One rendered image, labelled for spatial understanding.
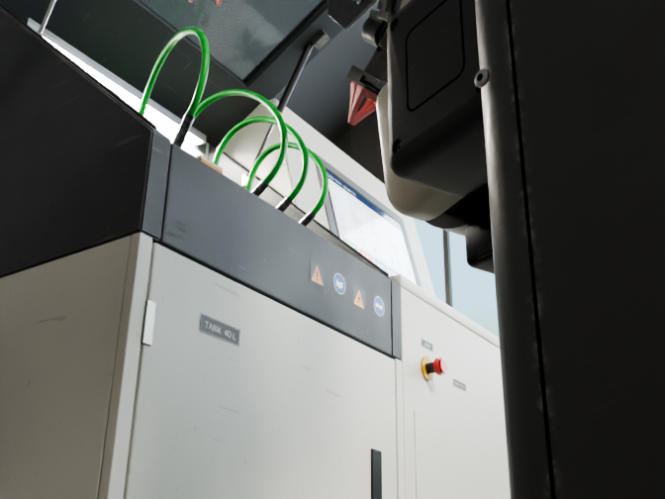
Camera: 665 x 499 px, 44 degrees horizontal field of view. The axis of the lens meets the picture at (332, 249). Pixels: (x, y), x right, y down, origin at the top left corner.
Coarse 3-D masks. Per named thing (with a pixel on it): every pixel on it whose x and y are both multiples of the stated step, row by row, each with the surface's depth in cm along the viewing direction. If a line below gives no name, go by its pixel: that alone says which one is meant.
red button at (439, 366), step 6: (426, 360) 171; (438, 360) 168; (444, 360) 170; (426, 366) 170; (432, 366) 169; (438, 366) 168; (444, 366) 169; (426, 372) 170; (432, 372) 170; (438, 372) 168; (444, 372) 169; (426, 378) 169
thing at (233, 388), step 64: (192, 320) 115; (256, 320) 127; (192, 384) 112; (256, 384) 124; (320, 384) 138; (384, 384) 155; (192, 448) 110; (256, 448) 121; (320, 448) 134; (384, 448) 150
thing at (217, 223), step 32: (192, 160) 123; (192, 192) 121; (224, 192) 128; (192, 224) 120; (224, 224) 126; (256, 224) 133; (288, 224) 140; (192, 256) 118; (224, 256) 124; (256, 256) 131; (288, 256) 138; (320, 256) 146; (352, 256) 156; (256, 288) 129; (288, 288) 136; (320, 288) 144; (352, 288) 153; (384, 288) 164; (320, 320) 142; (352, 320) 151; (384, 320) 161; (384, 352) 158
